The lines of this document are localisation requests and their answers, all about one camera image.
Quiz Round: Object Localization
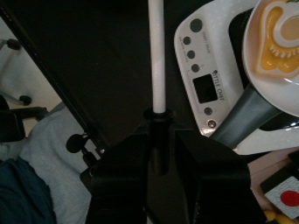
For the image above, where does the white toy pan grey handle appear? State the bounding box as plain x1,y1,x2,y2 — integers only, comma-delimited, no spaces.
210,0,299,150

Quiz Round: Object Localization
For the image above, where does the grey cloth garment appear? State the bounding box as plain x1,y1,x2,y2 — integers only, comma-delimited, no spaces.
0,101,97,224

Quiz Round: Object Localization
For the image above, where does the yellow toy food piece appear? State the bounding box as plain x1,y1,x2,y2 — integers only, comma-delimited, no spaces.
263,209,298,224

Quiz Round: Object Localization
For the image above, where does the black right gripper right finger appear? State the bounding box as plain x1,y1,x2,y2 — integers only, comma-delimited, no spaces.
173,127,269,224

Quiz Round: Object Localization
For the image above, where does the black chair base part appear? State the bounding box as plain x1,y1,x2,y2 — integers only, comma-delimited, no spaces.
0,94,51,144

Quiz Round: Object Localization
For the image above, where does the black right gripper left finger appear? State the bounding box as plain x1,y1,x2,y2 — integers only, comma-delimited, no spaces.
85,124,153,224

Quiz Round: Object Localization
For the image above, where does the pink serving tray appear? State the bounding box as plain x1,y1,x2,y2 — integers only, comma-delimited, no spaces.
247,147,299,224

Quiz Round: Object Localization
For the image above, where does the white toy induction stove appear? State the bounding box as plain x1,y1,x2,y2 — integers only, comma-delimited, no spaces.
173,0,299,156

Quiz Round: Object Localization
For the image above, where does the black table edge frame bar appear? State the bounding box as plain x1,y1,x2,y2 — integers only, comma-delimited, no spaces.
0,3,113,153

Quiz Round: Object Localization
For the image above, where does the white sharpening rod black handle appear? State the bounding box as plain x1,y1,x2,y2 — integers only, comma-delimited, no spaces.
143,0,175,178

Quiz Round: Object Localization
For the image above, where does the dark blue cloth garment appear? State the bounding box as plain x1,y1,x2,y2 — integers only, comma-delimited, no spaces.
0,157,59,224

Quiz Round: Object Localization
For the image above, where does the black clamp knob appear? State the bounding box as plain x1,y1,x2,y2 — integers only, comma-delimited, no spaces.
65,132,102,168

